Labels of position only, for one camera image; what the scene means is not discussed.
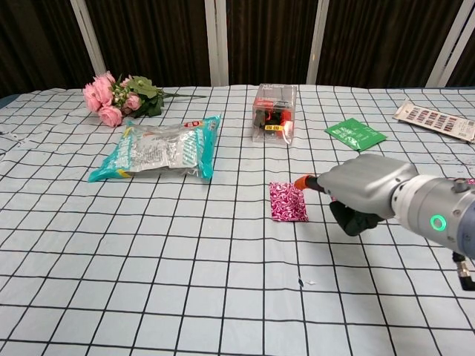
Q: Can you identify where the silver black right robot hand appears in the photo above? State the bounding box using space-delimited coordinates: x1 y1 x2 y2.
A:
295 154 419 237

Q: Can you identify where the green sachet packet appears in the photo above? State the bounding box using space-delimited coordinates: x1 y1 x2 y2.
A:
324 117 388 152

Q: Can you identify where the nail sticker card package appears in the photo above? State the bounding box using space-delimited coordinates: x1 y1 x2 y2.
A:
393 99 475 145

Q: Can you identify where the clear box with red toy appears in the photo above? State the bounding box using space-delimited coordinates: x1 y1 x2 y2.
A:
251 83 298 147

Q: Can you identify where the teal silver snack bag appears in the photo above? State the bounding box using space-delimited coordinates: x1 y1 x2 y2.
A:
87 113 222 183

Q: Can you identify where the light blue checkered tablecloth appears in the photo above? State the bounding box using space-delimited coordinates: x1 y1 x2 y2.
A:
0 84 475 356

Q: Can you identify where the pink artificial flower bouquet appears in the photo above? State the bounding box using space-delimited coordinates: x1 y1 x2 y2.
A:
82 70 207 128

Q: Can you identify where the black arm cable connector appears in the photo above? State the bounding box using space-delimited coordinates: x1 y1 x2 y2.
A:
451 251 475 293

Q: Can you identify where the white frame post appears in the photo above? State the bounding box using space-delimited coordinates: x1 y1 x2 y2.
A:
69 0 108 81
425 0 474 88
307 0 330 85
205 0 229 87

